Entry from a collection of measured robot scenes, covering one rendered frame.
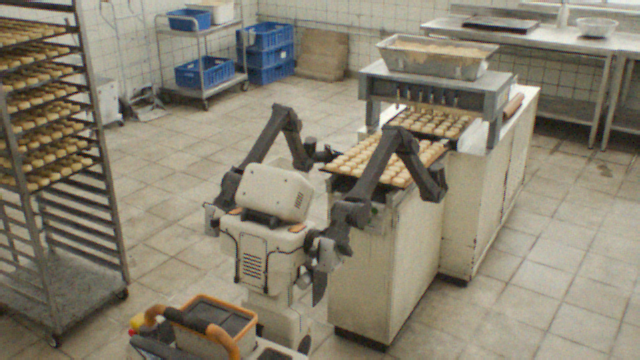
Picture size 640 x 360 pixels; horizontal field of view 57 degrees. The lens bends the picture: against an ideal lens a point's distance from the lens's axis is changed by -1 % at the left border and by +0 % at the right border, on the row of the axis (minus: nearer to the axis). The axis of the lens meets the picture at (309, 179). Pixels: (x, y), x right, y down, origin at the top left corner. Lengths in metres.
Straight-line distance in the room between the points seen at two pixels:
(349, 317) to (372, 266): 0.35
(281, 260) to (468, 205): 1.59
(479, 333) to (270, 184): 1.72
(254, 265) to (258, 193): 0.23
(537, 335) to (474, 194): 0.78
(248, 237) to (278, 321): 0.34
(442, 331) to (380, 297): 0.52
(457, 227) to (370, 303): 0.72
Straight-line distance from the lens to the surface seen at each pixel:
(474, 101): 3.07
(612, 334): 3.45
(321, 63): 7.08
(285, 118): 2.25
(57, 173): 2.97
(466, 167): 3.11
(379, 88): 3.24
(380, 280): 2.74
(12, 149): 2.73
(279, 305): 1.99
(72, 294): 3.40
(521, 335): 3.28
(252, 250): 1.86
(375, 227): 2.57
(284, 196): 1.79
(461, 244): 3.32
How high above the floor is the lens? 2.04
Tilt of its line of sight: 26 degrees down
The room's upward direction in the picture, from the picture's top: 1 degrees counter-clockwise
